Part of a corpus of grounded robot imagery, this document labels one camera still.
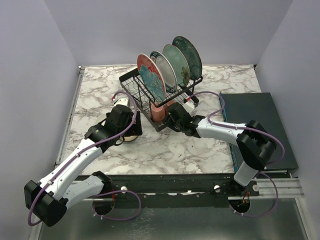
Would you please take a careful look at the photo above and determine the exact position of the dark bowl cream inside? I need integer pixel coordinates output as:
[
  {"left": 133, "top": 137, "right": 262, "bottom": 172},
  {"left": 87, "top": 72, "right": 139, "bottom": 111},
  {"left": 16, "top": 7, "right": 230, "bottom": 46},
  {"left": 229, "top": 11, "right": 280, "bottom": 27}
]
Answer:
[{"left": 119, "top": 135, "right": 138, "bottom": 142}]

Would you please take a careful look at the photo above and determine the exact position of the light blue floral plate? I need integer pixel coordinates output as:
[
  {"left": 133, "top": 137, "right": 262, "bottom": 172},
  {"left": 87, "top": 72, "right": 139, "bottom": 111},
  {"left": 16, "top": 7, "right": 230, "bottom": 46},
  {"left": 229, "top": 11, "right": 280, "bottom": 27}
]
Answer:
[{"left": 162, "top": 44, "right": 191, "bottom": 87}]

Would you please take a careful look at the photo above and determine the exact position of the black wire dish rack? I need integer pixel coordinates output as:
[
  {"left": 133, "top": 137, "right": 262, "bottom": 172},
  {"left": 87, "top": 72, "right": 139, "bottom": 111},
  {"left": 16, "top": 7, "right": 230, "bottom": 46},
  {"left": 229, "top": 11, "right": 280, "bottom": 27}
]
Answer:
[{"left": 119, "top": 68, "right": 203, "bottom": 132}]

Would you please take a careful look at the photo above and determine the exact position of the plain pink mug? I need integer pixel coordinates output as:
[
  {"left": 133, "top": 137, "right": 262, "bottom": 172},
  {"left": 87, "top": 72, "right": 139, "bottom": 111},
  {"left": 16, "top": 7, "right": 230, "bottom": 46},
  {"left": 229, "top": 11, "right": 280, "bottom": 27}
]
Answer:
[{"left": 150, "top": 103, "right": 166, "bottom": 123}]

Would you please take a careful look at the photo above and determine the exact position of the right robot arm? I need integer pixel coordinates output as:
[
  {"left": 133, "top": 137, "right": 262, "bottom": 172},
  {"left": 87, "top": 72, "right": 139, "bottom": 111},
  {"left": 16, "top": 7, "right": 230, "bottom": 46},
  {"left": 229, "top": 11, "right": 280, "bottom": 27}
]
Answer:
[{"left": 164, "top": 102, "right": 277, "bottom": 196}]

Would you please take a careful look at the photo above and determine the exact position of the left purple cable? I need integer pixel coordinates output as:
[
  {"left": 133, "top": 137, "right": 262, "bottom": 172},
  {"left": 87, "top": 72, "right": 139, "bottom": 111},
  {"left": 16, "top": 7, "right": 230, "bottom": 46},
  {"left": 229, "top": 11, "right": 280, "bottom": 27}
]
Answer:
[{"left": 27, "top": 91, "right": 138, "bottom": 227}]

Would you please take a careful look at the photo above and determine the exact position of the blue network switch box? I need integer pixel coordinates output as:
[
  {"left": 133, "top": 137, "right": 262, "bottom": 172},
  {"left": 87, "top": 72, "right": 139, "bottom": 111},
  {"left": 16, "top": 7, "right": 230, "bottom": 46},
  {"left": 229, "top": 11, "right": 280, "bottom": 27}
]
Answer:
[{"left": 220, "top": 92, "right": 299, "bottom": 174}]

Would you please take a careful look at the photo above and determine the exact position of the white small bowl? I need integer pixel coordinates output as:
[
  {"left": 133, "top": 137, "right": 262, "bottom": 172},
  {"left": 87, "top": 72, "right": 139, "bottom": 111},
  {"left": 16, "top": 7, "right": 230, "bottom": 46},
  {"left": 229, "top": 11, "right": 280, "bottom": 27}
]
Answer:
[{"left": 95, "top": 113, "right": 107, "bottom": 126}]

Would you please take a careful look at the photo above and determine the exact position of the pink printed coffee mug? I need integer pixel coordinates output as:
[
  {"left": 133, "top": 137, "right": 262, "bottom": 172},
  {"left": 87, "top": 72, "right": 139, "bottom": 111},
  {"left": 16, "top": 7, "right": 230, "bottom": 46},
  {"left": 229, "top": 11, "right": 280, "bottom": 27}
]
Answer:
[{"left": 164, "top": 99, "right": 175, "bottom": 108}]

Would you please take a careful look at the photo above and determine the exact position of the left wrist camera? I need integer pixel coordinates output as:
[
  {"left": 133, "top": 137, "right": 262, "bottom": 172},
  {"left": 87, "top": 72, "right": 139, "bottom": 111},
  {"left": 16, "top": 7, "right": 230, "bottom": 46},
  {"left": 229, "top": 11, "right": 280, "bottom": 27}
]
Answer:
[{"left": 112, "top": 97, "right": 131, "bottom": 108}]

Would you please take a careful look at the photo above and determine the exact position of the red plate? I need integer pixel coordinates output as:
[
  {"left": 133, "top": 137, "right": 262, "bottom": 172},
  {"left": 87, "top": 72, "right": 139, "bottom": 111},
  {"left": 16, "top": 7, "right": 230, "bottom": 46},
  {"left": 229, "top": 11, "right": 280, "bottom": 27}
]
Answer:
[{"left": 137, "top": 53, "right": 166, "bottom": 103}]

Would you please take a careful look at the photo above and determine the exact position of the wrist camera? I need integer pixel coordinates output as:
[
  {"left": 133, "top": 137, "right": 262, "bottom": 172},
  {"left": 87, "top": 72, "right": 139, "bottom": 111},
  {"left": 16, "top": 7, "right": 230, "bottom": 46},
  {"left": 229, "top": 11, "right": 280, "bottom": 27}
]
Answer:
[
  {"left": 182, "top": 98, "right": 196, "bottom": 114},
  {"left": 112, "top": 97, "right": 131, "bottom": 108}
]

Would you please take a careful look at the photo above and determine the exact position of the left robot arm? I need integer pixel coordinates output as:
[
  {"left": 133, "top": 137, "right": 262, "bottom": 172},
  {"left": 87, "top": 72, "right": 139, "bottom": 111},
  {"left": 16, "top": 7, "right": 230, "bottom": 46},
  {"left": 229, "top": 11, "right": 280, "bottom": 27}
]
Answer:
[{"left": 24, "top": 104, "right": 142, "bottom": 227}]

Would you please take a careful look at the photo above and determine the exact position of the white plate lettered rim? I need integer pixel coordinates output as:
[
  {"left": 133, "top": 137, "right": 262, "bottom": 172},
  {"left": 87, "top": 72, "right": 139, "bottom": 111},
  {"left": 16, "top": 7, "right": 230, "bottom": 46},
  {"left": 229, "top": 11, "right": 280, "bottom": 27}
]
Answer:
[{"left": 149, "top": 51, "right": 178, "bottom": 94}]

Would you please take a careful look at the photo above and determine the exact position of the left aluminium rail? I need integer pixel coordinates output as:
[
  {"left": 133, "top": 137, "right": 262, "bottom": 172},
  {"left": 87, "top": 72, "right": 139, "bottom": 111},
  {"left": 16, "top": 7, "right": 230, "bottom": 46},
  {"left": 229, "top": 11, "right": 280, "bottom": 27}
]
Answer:
[{"left": 54, "top": 66, "right": 86, "bottom": 167}]

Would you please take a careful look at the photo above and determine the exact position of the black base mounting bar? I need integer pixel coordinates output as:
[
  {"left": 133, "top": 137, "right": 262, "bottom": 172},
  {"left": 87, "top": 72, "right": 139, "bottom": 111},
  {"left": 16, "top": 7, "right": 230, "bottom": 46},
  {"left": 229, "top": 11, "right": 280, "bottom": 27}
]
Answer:
[{"left": 102, "top": 173, "right": 259, "bottom": 209}]

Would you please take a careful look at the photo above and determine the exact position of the blue ceramic plate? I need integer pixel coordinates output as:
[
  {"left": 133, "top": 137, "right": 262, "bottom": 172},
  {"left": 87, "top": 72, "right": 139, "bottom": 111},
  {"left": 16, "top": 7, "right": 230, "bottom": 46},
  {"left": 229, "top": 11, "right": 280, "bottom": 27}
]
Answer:
[{"left": 172, "top": 36, "right": 203, "bottom": 80}]

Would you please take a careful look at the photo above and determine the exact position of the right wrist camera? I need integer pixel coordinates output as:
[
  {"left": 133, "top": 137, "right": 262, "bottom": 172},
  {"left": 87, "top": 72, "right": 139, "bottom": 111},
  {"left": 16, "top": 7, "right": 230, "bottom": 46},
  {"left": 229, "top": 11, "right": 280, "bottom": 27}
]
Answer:
[{"left": 182, "top": 98, "right": 196, "bottom": 114}]

